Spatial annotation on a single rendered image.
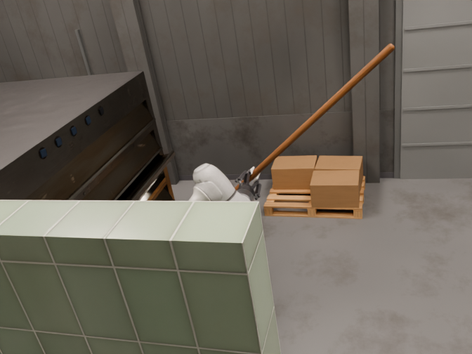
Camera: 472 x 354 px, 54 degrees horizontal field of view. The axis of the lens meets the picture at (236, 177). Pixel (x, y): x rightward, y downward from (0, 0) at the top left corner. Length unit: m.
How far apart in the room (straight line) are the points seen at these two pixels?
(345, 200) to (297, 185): 0.71
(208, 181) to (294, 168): 3.80
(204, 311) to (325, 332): 3.38
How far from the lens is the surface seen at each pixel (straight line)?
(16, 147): 2.79
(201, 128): 6.16
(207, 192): 1.77
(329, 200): 5.21
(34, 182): 2.73
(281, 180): 5.62
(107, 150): 3.30
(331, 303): 4.28
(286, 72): 5.65
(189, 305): 0.69
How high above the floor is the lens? 2.94
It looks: 27 degrees down
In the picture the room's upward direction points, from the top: 10 degrees counter-clockwise
